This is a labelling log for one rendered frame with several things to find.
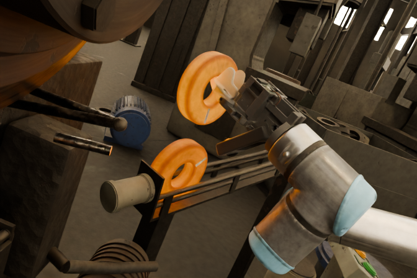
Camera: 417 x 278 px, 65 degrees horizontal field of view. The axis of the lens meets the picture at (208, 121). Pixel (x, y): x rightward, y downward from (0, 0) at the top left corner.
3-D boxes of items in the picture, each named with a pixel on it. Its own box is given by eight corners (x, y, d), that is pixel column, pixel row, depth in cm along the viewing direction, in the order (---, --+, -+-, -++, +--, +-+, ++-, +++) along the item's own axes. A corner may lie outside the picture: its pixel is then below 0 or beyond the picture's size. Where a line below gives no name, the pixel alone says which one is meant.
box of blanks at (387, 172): (277, 223, 229) (328, 124, 210) (247, 169, 307) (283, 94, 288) (392, 255, 253) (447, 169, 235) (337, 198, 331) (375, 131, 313)
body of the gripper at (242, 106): (267, 79, 64) (311, 119, 58) (242, 112, 68) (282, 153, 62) (247, 72, 58) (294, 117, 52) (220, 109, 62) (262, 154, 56)
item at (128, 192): (96, 201, 63) (102, 175, 61) (134, 191, 70) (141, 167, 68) (113, 219, 60) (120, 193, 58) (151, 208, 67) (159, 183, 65)
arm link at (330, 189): (327, 247, 47) (380, 202, 44) (271, 182, 53) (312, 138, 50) (345, 233, 55) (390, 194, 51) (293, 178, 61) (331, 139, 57)
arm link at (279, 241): (292, 258, 63) (337, 218, 59) (277, 291, 53) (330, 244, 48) (257, 221, 66) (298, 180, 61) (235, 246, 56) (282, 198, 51)
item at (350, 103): (319, 154, 498) (354, 87, 472) (367, 192, 398) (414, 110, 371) (291, 144, 481) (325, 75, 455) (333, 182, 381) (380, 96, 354)
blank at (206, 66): (188, 44, 61) (201, 49, 59) (236, 55, 73) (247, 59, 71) (167, 120, 66) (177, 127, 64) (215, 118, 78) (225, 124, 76)
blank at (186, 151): (152, 208, 75) (161, 217, 73) (138, 164, 65) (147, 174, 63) (201, 170, 83) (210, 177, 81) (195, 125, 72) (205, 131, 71)
